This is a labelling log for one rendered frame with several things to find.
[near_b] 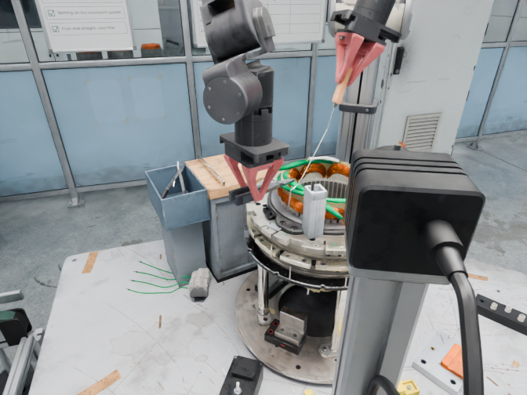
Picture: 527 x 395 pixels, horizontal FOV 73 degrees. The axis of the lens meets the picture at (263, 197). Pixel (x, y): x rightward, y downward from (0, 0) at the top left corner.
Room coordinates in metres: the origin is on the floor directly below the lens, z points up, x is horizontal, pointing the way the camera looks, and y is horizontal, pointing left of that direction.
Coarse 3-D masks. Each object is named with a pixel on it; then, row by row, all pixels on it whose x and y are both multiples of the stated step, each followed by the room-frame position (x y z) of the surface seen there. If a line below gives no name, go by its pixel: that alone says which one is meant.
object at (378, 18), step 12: (360, 0) 0.63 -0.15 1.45; (372, 0) 0.61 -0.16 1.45; (384, 0) 0.61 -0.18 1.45; (336, 12) 0.63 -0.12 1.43; (348, 12) 0.59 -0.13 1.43; (360, 12) 0.62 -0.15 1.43; (372, 12) 0.61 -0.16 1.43; (384, 12) 0.61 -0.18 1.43; (384, 24) 0.62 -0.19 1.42; (384, 36) 0.61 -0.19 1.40; (396, 36) 0.61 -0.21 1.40
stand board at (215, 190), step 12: (216, 156) 0.92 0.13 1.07; (192, 168) 0.84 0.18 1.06; (204, 168) 0.84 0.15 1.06; (216, 168) 0.84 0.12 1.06; (228, 168) 0.84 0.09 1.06; (240, 168) 0.84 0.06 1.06; (204, 180) 0.77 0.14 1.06; (216, 180) 0.77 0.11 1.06; (228, 180) 0.77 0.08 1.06; (216, 192) 0.73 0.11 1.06
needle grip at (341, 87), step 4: (348, 68) 0.61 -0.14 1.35; (348, 72) 0.61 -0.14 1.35; (344, 76) 0.61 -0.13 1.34; (348, 76) 0.61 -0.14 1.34; (344, 80) 0.61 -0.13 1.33; (348, 80) 0.61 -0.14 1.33; (340, 84) 0.61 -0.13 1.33; (344, 84) 0.61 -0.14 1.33; (336, 88) 0.61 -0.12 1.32; (340, 88) 0.61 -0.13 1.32; (344, 88) 0.61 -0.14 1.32; (336, 92) 0.61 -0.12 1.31; (340, 92) 0.60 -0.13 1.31; (344, 92) 0.61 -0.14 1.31; (336, 96) 0.60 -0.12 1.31; (340, 96) 0.60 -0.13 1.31; (332, 100) 0.61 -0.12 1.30; (336, 100) 0.60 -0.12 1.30; (340, 100) 0.60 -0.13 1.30
